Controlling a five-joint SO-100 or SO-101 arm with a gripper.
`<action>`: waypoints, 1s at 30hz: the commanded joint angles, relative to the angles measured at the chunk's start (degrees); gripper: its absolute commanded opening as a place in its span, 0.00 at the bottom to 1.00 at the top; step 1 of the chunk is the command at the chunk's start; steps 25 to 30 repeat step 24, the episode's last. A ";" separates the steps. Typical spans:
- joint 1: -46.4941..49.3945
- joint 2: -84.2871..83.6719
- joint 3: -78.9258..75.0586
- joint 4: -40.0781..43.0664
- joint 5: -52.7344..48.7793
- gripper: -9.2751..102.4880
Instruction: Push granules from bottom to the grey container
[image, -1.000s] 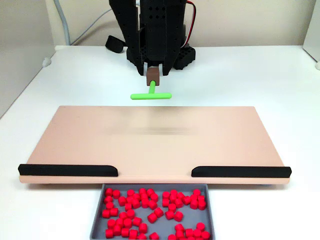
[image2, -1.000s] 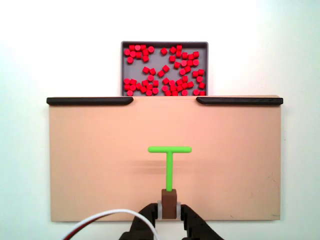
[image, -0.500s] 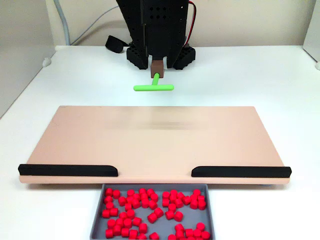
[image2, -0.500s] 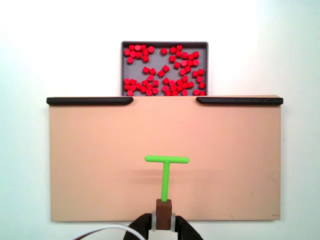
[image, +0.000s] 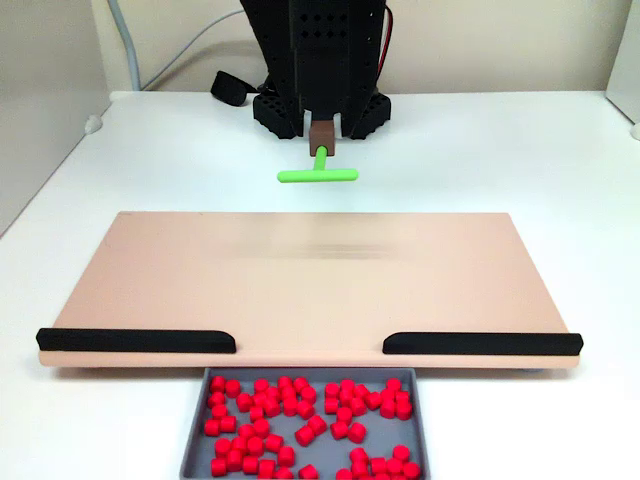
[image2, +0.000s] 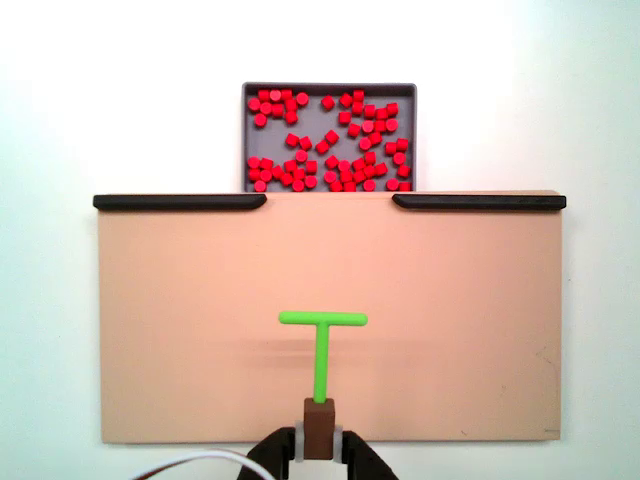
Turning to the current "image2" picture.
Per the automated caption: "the green T-shaped pusher tool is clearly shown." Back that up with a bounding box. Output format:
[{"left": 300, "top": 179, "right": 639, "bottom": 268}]
[{"left": 277, "top": 309, "right": 370, "bottom": 460}]

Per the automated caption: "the grey tray container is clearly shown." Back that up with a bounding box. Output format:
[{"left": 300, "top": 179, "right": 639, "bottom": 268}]
[{"left": 241, "top": 82, "right": 418, "bottom": 194}]

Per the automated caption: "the pink flat board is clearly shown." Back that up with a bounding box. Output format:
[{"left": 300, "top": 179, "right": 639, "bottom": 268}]
[{"left": 95, "top": 188, "right": 565, "bottom": 445}]

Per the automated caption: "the black foam strip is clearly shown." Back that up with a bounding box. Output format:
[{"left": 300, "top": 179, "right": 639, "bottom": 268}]
[
  {"left": 392, "top": 193, "right": 567, "bottom": 212},
  {"left": 92, "top": 193, "right": 268, "bottom": 212}
]

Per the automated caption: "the red white black cable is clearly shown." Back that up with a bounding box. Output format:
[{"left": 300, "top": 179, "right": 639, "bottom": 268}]
[{"left": 130, "top": 449, "right": 274, "bottom": 480}]

